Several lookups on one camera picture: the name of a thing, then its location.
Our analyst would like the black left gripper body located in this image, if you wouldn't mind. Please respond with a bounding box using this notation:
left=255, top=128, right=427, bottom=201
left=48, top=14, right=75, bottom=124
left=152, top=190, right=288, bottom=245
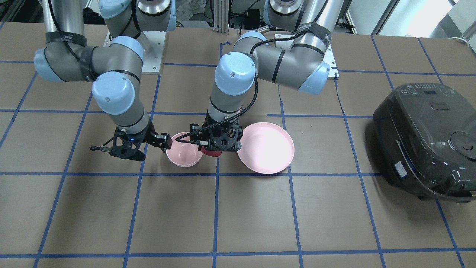
left=198, top=113, right=243, bottom=151

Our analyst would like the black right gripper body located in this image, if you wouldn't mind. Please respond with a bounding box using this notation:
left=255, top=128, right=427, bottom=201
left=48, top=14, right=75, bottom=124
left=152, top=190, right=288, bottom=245
left=110, top=120, right=158, bottom=161

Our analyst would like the red apple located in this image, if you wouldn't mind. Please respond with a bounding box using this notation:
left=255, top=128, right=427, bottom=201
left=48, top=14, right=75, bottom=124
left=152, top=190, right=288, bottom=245
left=201, top=147, right=222, bottom=157

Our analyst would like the pink bowl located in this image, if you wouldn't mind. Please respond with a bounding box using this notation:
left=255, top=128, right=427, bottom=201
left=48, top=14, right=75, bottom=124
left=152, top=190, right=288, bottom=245
left=165, top=132, right=203, bottom=168

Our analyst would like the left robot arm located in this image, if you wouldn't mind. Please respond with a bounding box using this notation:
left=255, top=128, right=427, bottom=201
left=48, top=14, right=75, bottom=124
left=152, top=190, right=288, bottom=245
left=176, top=0, right=344, bottom=154

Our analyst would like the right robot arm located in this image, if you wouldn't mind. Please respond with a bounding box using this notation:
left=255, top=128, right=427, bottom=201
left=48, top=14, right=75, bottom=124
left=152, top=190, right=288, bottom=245
left=33, top=0, right=176, bottom=161

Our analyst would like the pink plate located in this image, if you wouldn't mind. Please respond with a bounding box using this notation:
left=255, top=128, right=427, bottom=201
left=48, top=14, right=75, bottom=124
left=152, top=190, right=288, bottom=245
left=237, top=122, right=295, bottom=174

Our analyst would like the black power adapter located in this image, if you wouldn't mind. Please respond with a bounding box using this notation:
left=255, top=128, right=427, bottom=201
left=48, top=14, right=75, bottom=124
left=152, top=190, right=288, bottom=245
left=242, top=8, right=261, bottom=29

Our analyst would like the dark grey rice cooker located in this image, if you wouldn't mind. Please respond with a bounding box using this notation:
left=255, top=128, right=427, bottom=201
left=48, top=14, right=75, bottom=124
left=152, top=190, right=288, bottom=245
left=373, top=83, right=476, bottom=203

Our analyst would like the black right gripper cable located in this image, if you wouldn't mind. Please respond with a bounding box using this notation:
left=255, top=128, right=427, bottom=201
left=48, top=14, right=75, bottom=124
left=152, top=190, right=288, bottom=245
left=89, top=138, right=119, bottom=152

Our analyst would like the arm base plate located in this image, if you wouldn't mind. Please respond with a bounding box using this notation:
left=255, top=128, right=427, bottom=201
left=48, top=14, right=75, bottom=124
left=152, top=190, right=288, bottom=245
left=275, top=32, right=340, bottom=79
left=91, top=32, right=166, bottom=77

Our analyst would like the aluminium frame post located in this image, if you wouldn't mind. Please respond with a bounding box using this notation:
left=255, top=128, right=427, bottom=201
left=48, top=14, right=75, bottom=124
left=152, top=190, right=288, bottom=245
left=212, top=0, right=230, bottom=35

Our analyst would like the silver cable connector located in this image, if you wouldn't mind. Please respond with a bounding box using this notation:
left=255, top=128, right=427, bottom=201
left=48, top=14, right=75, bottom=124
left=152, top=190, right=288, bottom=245
left=255, top=25, right=270, bottom=34

